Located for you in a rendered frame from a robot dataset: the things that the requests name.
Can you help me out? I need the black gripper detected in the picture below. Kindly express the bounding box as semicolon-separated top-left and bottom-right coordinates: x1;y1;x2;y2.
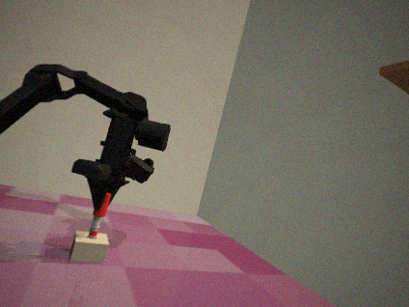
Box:
71;137;136;210

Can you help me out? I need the red marker cap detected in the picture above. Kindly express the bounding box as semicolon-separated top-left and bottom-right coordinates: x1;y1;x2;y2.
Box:
93;193;111;217

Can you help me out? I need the beige square block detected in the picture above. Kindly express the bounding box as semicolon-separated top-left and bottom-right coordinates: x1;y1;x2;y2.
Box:
70;231;109;264

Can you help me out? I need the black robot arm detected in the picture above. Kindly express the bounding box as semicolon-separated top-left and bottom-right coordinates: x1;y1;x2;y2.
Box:
0;64;171;183

